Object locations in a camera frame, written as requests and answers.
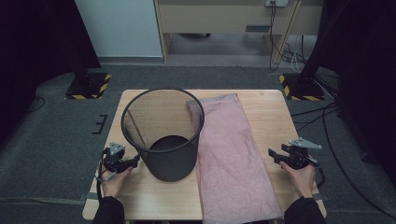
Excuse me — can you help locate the grey power outlet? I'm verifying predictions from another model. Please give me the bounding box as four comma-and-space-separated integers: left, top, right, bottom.
264, 0, 290, 7

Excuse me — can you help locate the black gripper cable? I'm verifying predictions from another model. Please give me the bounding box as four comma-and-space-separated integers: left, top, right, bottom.
95, 148, 110, 201
315, 167, 327, 189

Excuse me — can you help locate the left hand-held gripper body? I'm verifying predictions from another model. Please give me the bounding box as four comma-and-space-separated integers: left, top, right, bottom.
102, 142, 127, 174

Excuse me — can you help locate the black slanted stand pole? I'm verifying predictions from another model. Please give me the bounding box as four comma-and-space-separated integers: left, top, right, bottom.
298, 0, 354, 89

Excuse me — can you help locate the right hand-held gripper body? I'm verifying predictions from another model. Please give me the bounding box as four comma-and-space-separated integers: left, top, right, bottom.
284, 137, 323, 171

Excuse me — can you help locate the pink plastic bag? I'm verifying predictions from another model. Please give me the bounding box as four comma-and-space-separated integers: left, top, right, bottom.
186, 92, 284, 224

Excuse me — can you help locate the white cabinet panel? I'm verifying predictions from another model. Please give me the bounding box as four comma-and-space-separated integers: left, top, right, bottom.
74, 0, 163, 58

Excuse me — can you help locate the long black floor cable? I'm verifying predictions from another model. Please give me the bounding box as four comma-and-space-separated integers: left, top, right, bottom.
321, 105, 396, 220

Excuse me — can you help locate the thin black floor cable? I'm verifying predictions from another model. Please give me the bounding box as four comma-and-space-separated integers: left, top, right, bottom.
27, 96, 47, 114

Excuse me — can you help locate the black hanging cable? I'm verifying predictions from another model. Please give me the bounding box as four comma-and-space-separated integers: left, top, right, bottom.
268, 1, 282, 73

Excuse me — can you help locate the black mesh wastebasket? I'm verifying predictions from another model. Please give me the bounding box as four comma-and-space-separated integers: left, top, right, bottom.
120, 88, 205, 183

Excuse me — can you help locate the black curtain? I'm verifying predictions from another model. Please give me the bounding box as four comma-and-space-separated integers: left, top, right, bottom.
0, 0, 103, 147
311, 0, 396, 188

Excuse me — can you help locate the grey desk label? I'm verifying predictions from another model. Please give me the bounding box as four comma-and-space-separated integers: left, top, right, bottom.
245, 24, 271, 34

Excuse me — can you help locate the white cable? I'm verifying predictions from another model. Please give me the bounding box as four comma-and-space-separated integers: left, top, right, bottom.
290, 35, 302, 75

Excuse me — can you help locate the grey metal strap clip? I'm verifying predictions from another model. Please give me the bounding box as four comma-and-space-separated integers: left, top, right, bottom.
95, 172, 117, 184

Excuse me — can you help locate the person's left hand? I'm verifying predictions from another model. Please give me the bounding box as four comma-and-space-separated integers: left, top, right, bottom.
100, 165, 135, 199

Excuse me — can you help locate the person's right hand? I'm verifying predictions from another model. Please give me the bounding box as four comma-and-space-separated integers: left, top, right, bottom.
278, 161, 318, 199

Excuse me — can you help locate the black yellow-striped stand base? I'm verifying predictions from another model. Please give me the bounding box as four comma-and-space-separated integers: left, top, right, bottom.
278, 73, 326, 102
64, 72, 112, 101

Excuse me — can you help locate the light wooden desk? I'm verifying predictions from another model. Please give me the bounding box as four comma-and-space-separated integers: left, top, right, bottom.
153, 0, 325, 65

